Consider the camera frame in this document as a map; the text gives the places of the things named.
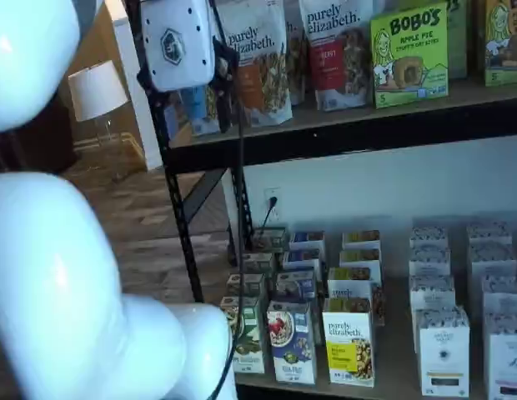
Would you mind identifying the yellow purely elizabeth box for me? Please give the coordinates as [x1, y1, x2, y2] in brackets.
[327, 266, 385, 327]
[339, 248, 383, 272]
[341, 230, 382, 251]
[322, 297, 375, 388]

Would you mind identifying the orange purely elizabeth granola bag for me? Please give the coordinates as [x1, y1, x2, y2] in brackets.
[215, 0, 294, 128]

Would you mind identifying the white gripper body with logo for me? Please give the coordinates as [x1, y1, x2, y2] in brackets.
[139, 0, 217, 93]

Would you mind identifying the white carton with patterned top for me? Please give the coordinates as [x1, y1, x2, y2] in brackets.
[482, 312, 517, 400]
[466, 222, 513, 247]
[481, 274, 517, 318]
[415, 306, 471, 397]
[408, 246, 452, 278]
[466, 243, 517, 322]
[409, 226, 449, 250]
[409, 274, 457, 355]

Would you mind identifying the white wall outlet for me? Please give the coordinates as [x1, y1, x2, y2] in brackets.
[264, 186, 284, 224]

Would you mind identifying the blue and white oatmeal box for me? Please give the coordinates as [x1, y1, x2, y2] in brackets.
[289, 231, 326, 251]
[266, 299, 318, 385]
[282, 248, 323, 273]
[276, 270, 317, 302]

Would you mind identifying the green Bobo's apple pie box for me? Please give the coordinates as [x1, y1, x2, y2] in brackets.
[369, 2, 449, 110]
[445, 0, 469, 81]

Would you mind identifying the black metal shelf rack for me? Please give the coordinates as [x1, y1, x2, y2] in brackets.
[124, 0, 517, 400]

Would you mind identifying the black power cable with plug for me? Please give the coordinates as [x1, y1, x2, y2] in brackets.
[256, 196, 279, 237]

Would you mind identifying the blue purely elizabeth granola bag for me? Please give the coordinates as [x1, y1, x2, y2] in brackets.
[163, 85, 223, 138]

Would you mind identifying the white shade floor lamp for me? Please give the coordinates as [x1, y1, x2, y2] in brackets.
[68, 59, 129, 183]

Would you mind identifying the dark brown armchair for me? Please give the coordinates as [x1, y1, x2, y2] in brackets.
[0, 94, 78, 176]

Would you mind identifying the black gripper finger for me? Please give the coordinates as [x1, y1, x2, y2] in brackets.
[207, 38, 238, 135]
[135, 67, 171, 108]

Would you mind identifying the green oatmeal box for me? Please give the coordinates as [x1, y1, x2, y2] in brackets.
[219, 295, 268, 375]
[226, 272, 267, 299]
[252, 227, 287, 252]
[241, 252, 274, 276]

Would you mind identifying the yellow-green Bobo's snack box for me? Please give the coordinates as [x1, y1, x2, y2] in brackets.
[484, 0, 517, 88]

